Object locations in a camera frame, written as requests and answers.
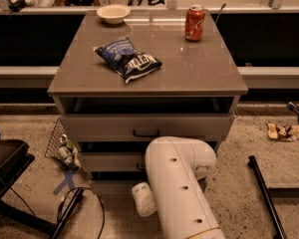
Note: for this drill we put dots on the grey drawer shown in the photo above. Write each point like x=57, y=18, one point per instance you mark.
x=113, y=187
x=112, y=161
x=145, y=127

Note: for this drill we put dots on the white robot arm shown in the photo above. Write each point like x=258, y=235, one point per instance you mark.
x=174, y=166

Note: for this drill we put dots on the grey drawer cabinet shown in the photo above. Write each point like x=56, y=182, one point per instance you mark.
x=196, y=78

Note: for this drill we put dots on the small bottles in basket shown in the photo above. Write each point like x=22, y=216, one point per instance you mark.
x=68, y=153

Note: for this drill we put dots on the black floor bar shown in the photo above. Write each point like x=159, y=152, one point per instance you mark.
x=280, y=233

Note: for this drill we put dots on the blue kettle chips bag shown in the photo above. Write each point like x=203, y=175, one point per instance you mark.
x=123, y=58

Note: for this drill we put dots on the brown snack wrapper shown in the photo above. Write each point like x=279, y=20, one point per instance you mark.
x=283, y=132

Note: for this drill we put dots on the white bowl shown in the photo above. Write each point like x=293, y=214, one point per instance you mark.
x=114, y=14

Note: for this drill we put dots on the orange soda can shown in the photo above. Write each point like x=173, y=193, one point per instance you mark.
x=194, y=23

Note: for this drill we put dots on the wire mesh basket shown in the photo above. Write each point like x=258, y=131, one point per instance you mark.
x=54, y=144

